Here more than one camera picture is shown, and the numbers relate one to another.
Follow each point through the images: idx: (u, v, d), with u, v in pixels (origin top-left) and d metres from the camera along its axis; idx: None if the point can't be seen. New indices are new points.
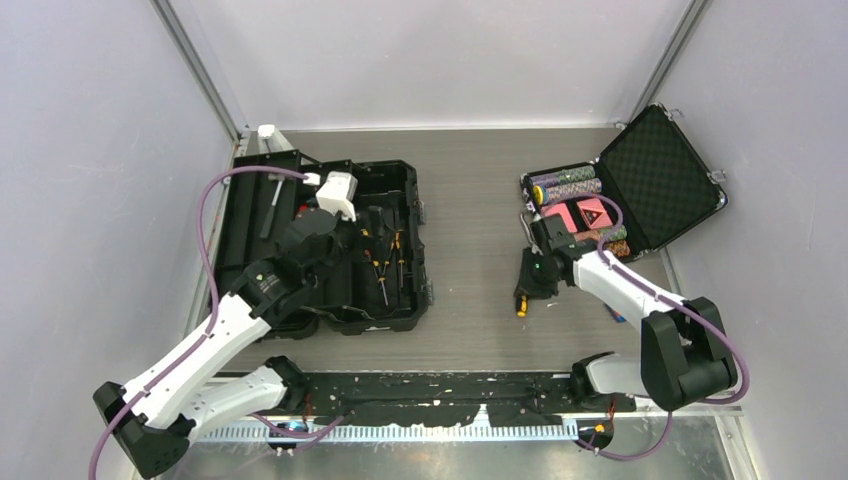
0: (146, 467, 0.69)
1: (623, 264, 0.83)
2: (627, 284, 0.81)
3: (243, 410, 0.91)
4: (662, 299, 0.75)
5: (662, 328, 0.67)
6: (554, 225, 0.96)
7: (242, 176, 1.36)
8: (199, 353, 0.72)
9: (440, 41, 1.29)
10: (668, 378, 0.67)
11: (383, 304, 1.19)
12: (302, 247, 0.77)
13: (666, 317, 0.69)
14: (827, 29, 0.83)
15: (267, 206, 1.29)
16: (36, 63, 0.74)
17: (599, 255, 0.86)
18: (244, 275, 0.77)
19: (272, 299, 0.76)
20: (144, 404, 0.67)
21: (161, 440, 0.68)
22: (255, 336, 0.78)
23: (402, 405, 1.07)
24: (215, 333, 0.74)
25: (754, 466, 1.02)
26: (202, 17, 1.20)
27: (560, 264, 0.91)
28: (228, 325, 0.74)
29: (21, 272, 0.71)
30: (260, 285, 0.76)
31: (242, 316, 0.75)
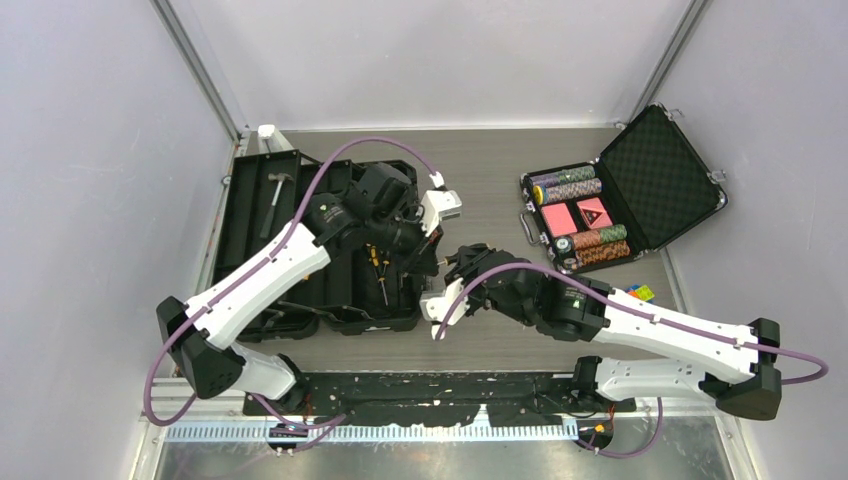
0: (201, 386, 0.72)
1: (666, 313, 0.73)
2: (691, 337, 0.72)
3: (262, 385, 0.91)
4: (746, 347, 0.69)
5: (774, 385, 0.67)
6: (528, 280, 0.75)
7: (241, 177, 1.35)
8: (262, 275, 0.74)
9: (439, 42, 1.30)
10: (773, 412, 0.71)
11: (383, 304, 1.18)
12: (376, 189, 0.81)
13: (768, 372, 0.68)
14: (827, 29, 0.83)
15: (266, 205, 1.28)
16: (36, 64, 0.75)
17: (635, 312, 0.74)
18: (310, 208, 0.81)
19: (335, 229, 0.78)
20: (206, 319, 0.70)
21: (218, 358, 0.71)
22: (316, 265, 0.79)
23: (403, 405, 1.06)
24: (278, 258, 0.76)
25: (754, 465, 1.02)
26: (202, 17, 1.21)
27: (572, 329, 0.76)
28: (292, 252, 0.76)
29: (22, 271, 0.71)
30: (324, 215, 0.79)
31: (306, 245, 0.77)
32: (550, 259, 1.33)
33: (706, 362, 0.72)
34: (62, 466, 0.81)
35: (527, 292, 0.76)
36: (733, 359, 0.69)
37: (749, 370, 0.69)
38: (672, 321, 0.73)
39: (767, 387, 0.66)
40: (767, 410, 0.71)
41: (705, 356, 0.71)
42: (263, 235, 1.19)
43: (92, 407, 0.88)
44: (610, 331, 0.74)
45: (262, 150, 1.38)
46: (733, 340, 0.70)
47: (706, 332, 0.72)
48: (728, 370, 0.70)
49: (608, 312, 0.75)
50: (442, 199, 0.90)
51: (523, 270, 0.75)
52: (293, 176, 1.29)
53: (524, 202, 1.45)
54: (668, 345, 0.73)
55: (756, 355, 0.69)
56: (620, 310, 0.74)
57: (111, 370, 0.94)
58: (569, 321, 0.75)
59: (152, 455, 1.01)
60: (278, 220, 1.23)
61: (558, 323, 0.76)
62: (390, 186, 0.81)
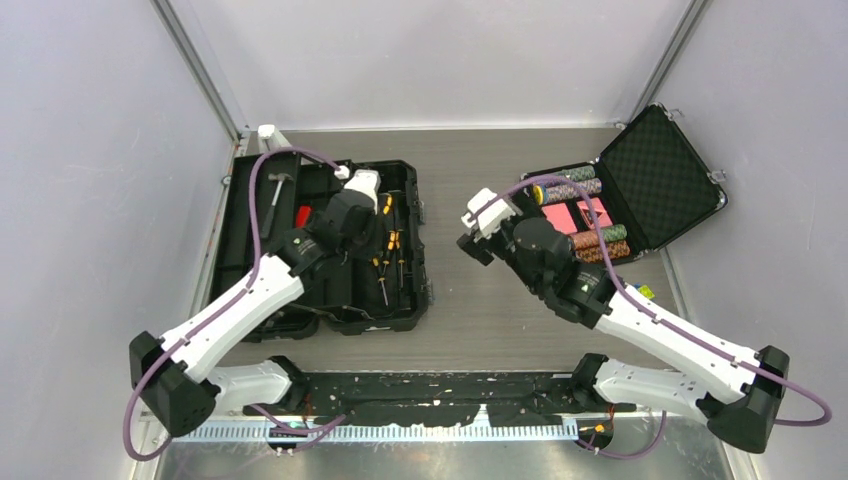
0: (177, 423, 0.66)
1: (670, 317, 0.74)
2: (692, 348, 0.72)
3: (249, 396, 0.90)
4: (744, 366, 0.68)
5: (762, 408, 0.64)
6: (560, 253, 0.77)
7: (241, 177, 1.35)
8: (238, 308, 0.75)
9: (439, 41, 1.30)
10: (762, 445, 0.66)
11: (383, 304, 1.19)
12: (343, 218, 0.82)
13: (758, 394, 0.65)
14: (828, 29, 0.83)
15: (266, 205, 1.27)
16: (36, 65, 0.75)
17: (639, 306, 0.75)
18: (282, 240, 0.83)
19: (309, 261, 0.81)
20: (185, 351, 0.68)
21: (197, 391, 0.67)
22: (287, 297, 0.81)
23: (402, 405, 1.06)
24: (254, 289, 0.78)
25: (755, 466, 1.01)
26: (201, 17, 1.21)
27: (577, 309, 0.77)
28: (267, 282, 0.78)
29: (22, 272, 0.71)
30: (299, 248, 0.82)
31: (280, 275, 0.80)
32: None
33: (701, 374, 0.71)
34: (61, 467, 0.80)
35: (556, 261, 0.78)
36: (727, 375, 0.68)
37: (740, 389, 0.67)
38: (674, 325, 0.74)
39: (752, 408, 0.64)
40: (755, 444, 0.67)
41: (702, 370, 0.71)
42: (263, 236, 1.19)
43: (91, 407, 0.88)
44: (611, 318, 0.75)
45: (262, 150, 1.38)
46: (731, 357, 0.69)
47: (707, 344, 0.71)
48: (720, 386, 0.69)
49: (614, 300, 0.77)
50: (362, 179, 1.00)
51: (559, 240, 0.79)
52: (293, 176, 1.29)
53: None
54: (667, 349, 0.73)
55: (752, 377, 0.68)
56: (626, 301, 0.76)
57: (111, 371, 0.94)
58: (578, 300, 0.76)
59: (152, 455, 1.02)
60: (278, 221, 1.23)
61: (566, 300, 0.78)
62: (355, 212, 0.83)
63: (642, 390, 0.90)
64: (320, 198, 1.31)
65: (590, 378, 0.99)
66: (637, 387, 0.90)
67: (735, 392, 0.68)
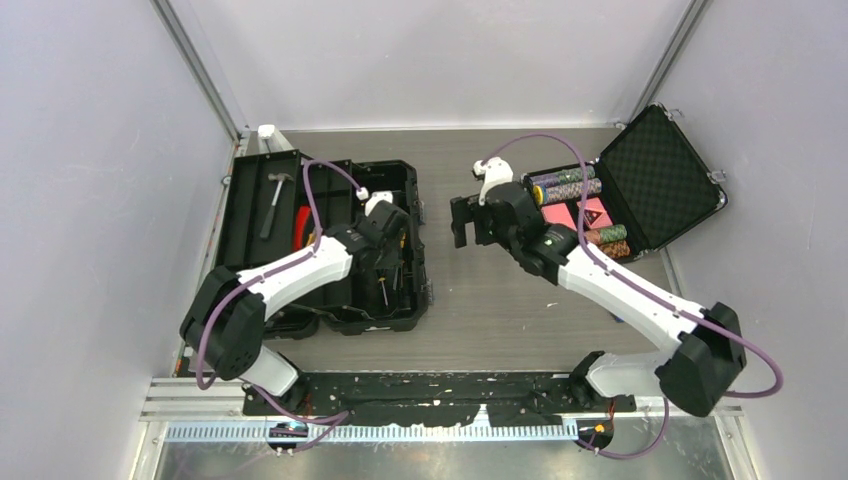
0: (230, 354, 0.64)
1: (622, 269, 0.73)
2: (636, 297, 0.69)
3: (266, 374, 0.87)
4: (684, 315, 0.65)
5: (696, 354, 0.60)
6: (524, 208, 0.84)
7: (241, 177, 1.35)
8: (306, 267, 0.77)
9: (439, 41, 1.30)
10: (708, 399, 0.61)
11: (383, 304, 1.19)
12: (390, 215, 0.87)
13: (695, 340, 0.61)
14: (828, 29, 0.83)
15: (266, 206, 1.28)
16: (36, 65, 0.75)
17: (594, 260, 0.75)
18: (336, 228, 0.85)
19: (361, 247, 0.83)
20: (261, 287, 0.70)
21: (259, 329, 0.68)
22: (336, 275, 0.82)
23: (403, 405, 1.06)
24: (318, 254, 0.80)
25: (754, 465, 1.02)
26: (202, 17, 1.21)
27: (540, 263, 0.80)
28: (329, 253, 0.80)
29: (22, 273, 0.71)
30: (352, 235, 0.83)
31: (339, 251, 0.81)
32: None
33: (646, 324, 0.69)
34: (62, 466, 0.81)
35: (520, 216, 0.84)
36: (666, 322, 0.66)
37: (677, 337, 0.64)
38: (624, 277, 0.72)
39: (683, 352, 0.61)
40: (703, 398, 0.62)
41: (644, 317, 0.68)
42: (263, 236, 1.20)
43: (91, 407, 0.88)
44: (567, 270, 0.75)
45: (262, 150, 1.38)
46: (673, 306, 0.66)
47: (652, 294, 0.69)
48: (662, 335, 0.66)
49: (574, 253, 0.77)
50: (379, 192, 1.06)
51: (523, 197, 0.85)
52: (292, 176, 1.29)
53: None
54: (616, 299, 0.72)
55: (692, 326, 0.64)
56: (585, 255, 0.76)
57: (111, 370, 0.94)
58: (539, 253, 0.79)
59: (152, 455, 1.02)
60: (279, 221, 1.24)
61: (531, 255, 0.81)
62: (398, 215, 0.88)
63: (622, 374, 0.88)
64: (319, 197, 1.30)
65: (586, 374, 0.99)
66: (615, 371, 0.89)
67: (672, 339, 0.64)
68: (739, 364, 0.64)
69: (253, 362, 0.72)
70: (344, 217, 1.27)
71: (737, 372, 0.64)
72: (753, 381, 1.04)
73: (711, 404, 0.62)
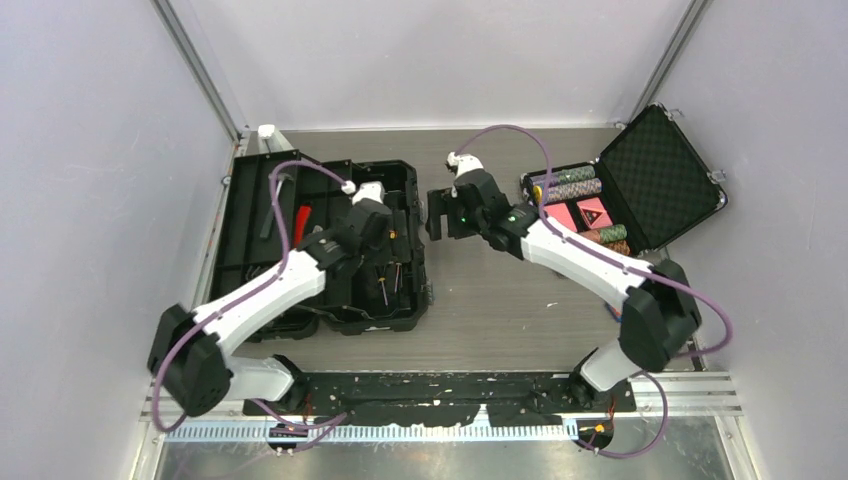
0: (193, 396, 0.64)
1: (577, 236, 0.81)
2: (590, 260, 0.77)
3: (255, 388, 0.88)
4: (632, 271, 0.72)
5: (643, 304, 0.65)
6: (488, 190, 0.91)
7: (242, 177, 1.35)
8: (271, 292, 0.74)
9: (440, 41, 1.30)
10: (661, 349, 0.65)
11: (383, 304, 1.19)
12: (367, 221, 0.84)
13: (642, 292, 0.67)
14: (828, 29, 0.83)
15: (266, 206, 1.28)
16: (35, 65, 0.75)
17: (552, 231, 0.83)
18: (308, 240, 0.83)
19: (334, 259, 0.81)
20: (216, 325, 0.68)
21: (221, 367, 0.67)
22: (309, 292, 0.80)
23: (403, 405, 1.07)
24: (284, 276, 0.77)
25: (755, 465, 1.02)
26: (202, 17, 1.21)
27: (505, 239, 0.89)
28: (297, 274, 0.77)
29: (22, 273, 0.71)
30: (325, 247, 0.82)
31: (307, 268, 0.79)
32: None
33: (601, 285, 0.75)
34: (62, 466, 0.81)
35: (486, 197, 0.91)
36: (615, 278, 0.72)
37: (626, 291, 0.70)
38: (579, 243, 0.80)
39: (631, 303, 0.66)
40: (657, 351, 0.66)
41: (598, 277, 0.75)
42: (263, 236, 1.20)
43: (91, 407, 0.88)
44: (527, 242, 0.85)
45: (262, 149, 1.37)
46: (621, 265, 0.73)
47: (604, 256, 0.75)
48: (613, 291, 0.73)
49: (533, 227, 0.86)
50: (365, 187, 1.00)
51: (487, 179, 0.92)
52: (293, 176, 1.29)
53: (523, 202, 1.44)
54: (574, 264, 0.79)
55: (640, 281, 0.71)
56: (546, 229, 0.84)
57: (110, 370, 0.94)
58: (505, 231, 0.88)
59: (151, 455, 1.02)
60: (279, 220, 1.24)
61: (498, 231, 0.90)
62: (375, 218, 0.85)
63: (605, 359, 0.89)
64: (320, 197, 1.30)
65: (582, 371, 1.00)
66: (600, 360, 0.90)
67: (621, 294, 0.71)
68: (692, 318, 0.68)
69: (223, 394, 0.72)
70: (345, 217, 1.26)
71: (692, 327, 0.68)
72: (753, 381, 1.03)
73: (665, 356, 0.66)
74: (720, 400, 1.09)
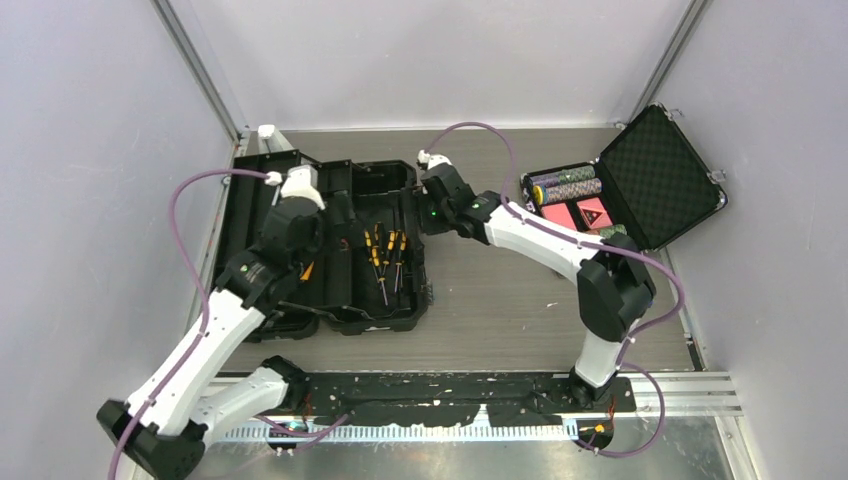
0: (165, 475, 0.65)
1: (535, 217, 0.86)
2: (547, 238, 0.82)
3: (249, 411, 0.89)
4: (585, 245, 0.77)
5: (597, 275, 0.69)
6: (450, 181, 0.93)
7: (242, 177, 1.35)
8: (203, 353, 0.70)
9: (439, 41, 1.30)
10: (616, 317, 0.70)
11: (383, 304, 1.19)
12: (287, 232, 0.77)
13: (596, 263, 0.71)
14: (828, 29, 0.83)
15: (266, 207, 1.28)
16: (37, 66, 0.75)
17: (512, 214, 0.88)
18: (227, 271, 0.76)
19: (263, 285, 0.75)
20: (152, 413, 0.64)
21: (177, 444, 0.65)
22: (248, 329, 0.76)
23: (403, 405, 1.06)
24: (210, 331, 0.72)
25: (754, 465, 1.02)
26: (202, 17, 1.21)
27: (470, 227, 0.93)
28: (223, 322, 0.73)
29: (23, 273, 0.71)
30: (248, 276, 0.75)
31: (234, 309, 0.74)
32: None
33: (558, 261, 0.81)
34: (63, 465, 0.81)
35: (450, 188, 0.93)
36: (570, 253, 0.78)
37: (579, 263, 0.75)
38: (537, 223, 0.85)
39: (586, 274, 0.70)
40: (612, 318, 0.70)
41: (554, 254, 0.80)
42: None
43: (91, 407, 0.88)
44: (491, 226, 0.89)
45: (262, 150, 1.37)
46: (575, 241, 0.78)
47: (560, 234, 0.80)
48: (568, 266, 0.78)
49: (495, 212, 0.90)
50: (295, 179, 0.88)
51: (444, 169, 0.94)
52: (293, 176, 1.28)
53: (524, 202, 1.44)
54: (534, 244, 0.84)
55: (593, 253, 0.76)
56: (507, 213, 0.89)
57: (111, 371, 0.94)
58: (469, 219, 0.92)
59: None
60: None
61: (462, 219, 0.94)
62: (296, 224, 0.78)
63: (592, 355, 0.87)
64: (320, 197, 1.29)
65: (576, 369, 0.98)
66: (590, 358, 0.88)
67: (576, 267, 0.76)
68: (645, 287, 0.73)
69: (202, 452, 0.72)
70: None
71: (645, 298, 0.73)
72: (752, 380, 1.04)
73: (621, 323, 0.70)
74: (720, 400, 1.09)
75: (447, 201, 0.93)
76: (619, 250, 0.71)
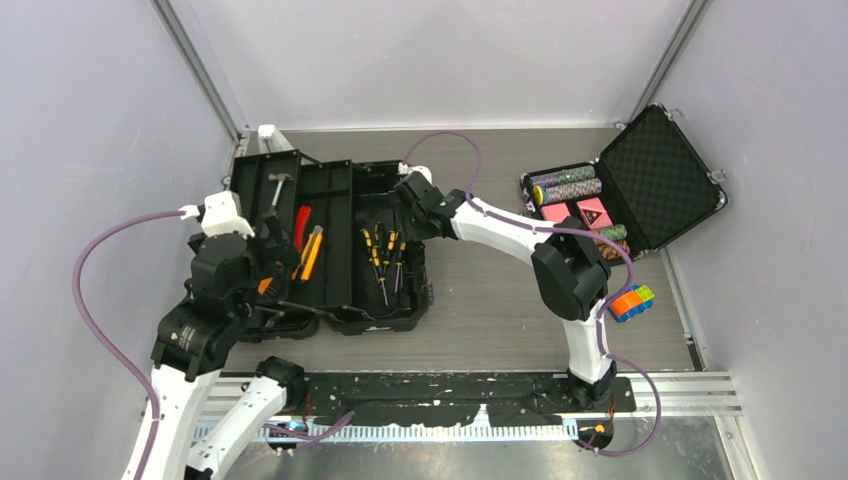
0: None
1: (494, 207, 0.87)
2: (505, 226, 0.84)
3: (252, 432, 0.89)
4: (539, 230, 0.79)
5: (548, 257, 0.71)
6: (419, 185, 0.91)
7: (241, 176, 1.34)
8: (166, 435, 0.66)
9: (439, 40, 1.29)
10: (571, 294, 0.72)
11: (383, 304, 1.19)
12: (213, 286, 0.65)
13: (547, 246, 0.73)
14: (828, 29, 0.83)
15: (266, 205, 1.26)
16: (37, 66, 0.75)
17: (473, 207, 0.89)
18: (159, 340, 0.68)
19: (201, 348, 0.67)
20: None
21: None
22: (206, 390, 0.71)
23: (403, 405, 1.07)
24: (164, 412, 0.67)
25: (754, 465, 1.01)
26: (203, 17, 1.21)
27: (440, 224, 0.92)
28: (175, 399, 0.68)
29: (23, 274, 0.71)
30: (179, 344, 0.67)
31: (179, 383, 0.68)
32: None
33: (517, 248, 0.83)
34: (63, 466, 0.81)
35: (419, 192, 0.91)
36: (527, 239, 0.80)
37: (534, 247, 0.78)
38: (496, 213, 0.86)
39: (538, 256, 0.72)
40: (567, 297, 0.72)
41: (513, 241, 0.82)
42: None
43: (91, 407, 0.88)
44: (457, 220, 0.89)
45: (262, 150, 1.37)
46: (530, 227, 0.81)
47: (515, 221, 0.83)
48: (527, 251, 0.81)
49: (463, 208, 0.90)
50: (217, 208, 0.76)
51: (414, 177, 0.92)
52: (292, 176, 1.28)
53: (523, 202, 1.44)
54: (494, 234, 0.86)
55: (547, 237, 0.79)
56: (470, 207, 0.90)
57: (111, 371, 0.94)
58: (438, 216, 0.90)
59: None
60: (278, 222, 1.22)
61: (431, 216, 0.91)
62: (223, 271, 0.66)
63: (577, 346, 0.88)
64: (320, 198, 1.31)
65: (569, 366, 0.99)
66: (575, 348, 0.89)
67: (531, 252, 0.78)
68: (599, 266, 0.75)
69: None
70: (344, 217, 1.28)
71: (600, 278, 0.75)
72: (752, 379, 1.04)
73: (576, 301, 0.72)
74: (720, 400, 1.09)
75: (415, 202, 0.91)
76: (572, 231, 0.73)
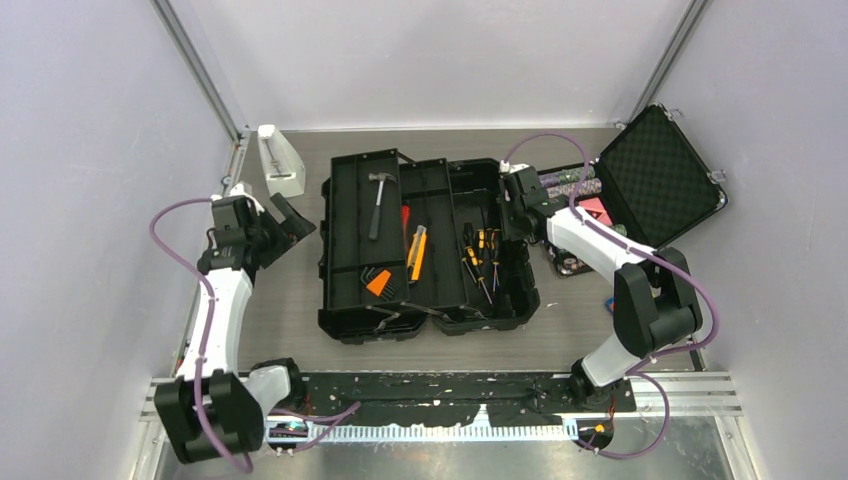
0: (248, 423, 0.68)
1: (595, 220, 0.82)
2: (600, 240, 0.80)
3: (271, 395, 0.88)
4: (633, 250, 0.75)
5: (634, 279, 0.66)
6: (528, 180, 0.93)
7: (339, 175, 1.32)
8: (222, 312, 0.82)
9: (439, 41, 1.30)
10: (645, 327, 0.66)
11: (487, 304, 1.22)
12: (234, 213, 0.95)
13: (635, 268, 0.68)
14: (828, 30, 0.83)
15: (370, 206, 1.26)
16: (36, 68, 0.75)
17: (574, 215, 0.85)
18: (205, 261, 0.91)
19: (237, 253, 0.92)
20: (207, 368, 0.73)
21: (245, 397, 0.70)
22: (246, 289, 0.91)
23: (403, 405, 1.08)
24: (219, 296, 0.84)
25: (754, 465, 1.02)
26: (202, 18, 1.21)
27: (535, 221, 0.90)
28: (225, 286, 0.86)
29: (22, 275, 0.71)
30: (222, 254, 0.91)
31: (227, 274, 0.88)
32: (550, 259, 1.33)
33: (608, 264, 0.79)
34: (63, 466, 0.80)
35: (526, 187, 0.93)
36: (616, 257, 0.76)
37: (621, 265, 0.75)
38: (595, 225, 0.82)
39: (622, 275, 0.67)
40: (640, 328, 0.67)
41: (604, 256, 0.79)
42: (372, 237, 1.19)
43: (92, 407, 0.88)
44: (554, 223, 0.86)
45: (263, 150, 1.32)
46: (624, 245, 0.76)
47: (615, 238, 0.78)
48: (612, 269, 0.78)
49: (561, 214, 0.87)
50: None
51: (527, 172, 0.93)
52: (394, 176, 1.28)
53: None
54: (585, 244, 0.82)
55: (640, 259, 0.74)
56: (572, 215, 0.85)
57: (111, 371, 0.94)
58: (536, 211, 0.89)
59: (152, 455, 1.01)
60: (386, 223, 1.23)
61: (529, 212, 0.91)
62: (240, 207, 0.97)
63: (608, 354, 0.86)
64: (418, 197, 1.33)
65: (582, 360, 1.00)
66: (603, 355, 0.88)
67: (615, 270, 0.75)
68: (687, 309, 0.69)
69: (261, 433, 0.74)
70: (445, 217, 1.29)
71: (684, 325, 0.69)
72: (752, 380, 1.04)
73: (650, 334, 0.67)
74: (720, 400, 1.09)
75: (519, 197, 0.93)
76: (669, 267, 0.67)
